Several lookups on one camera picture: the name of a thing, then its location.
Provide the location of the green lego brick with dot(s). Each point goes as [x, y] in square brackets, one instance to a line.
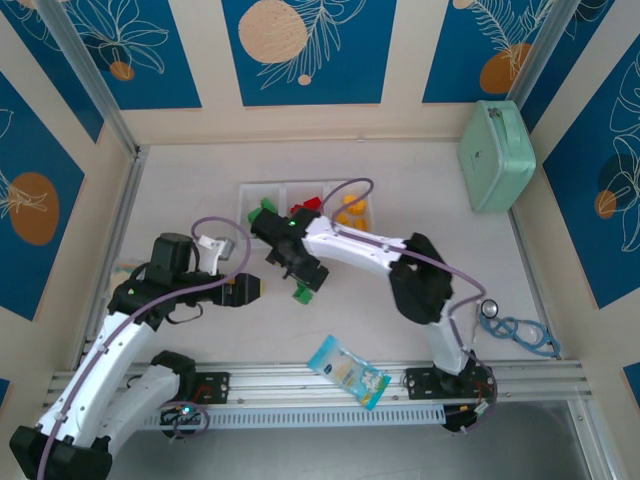
[253, 216]
[267, 204]
[302, 296]

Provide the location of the red lego brick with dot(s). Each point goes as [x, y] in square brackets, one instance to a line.
[312, 202]
[296, 207]

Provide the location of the white three-compartment tray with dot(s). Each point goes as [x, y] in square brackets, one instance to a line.
[245, 200]

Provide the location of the yellow lego brick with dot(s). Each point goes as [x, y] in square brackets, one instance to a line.
[344, 218]
[360, 210]
[361, 224]

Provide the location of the yellow round toy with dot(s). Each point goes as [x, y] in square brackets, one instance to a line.
[351, 200]

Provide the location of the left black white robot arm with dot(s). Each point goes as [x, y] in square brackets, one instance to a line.
[115, 350]

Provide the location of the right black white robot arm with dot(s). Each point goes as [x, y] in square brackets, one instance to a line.
[425, 290]

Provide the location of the blue wet wipes packet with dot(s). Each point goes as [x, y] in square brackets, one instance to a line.
[345, 372]

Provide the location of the blue stethoscope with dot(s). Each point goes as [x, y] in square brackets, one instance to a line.
[525, 337]

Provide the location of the mint green zip case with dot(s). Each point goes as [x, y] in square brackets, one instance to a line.
[495, 155]

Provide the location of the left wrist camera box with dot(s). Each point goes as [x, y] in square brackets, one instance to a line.
[215, 250]

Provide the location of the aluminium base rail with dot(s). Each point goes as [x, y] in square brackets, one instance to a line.
[280, 385]

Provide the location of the aluminium frame post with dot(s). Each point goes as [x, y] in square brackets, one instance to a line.
[90, 70]
[539, 55]

